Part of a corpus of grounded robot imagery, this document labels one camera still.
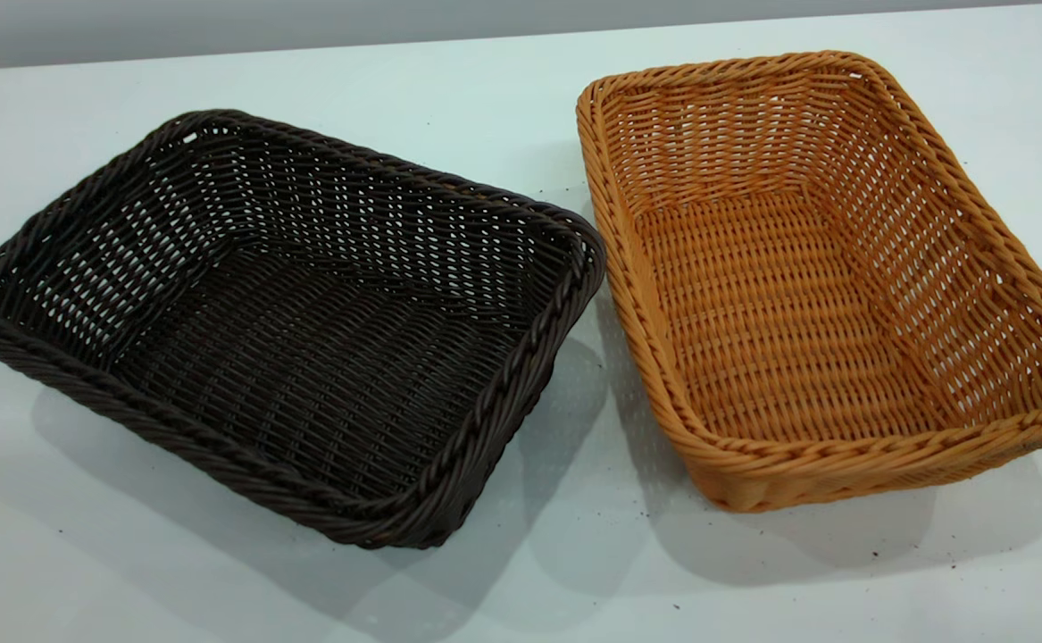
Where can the orange wicker basket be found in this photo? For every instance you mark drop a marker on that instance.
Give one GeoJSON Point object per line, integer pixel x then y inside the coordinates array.
{"type": "Point", "coordinates": [779, 313]}

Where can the black wicker basket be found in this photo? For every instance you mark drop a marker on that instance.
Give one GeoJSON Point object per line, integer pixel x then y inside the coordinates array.
{"type": "Point", "coordinates": [306, 357]}

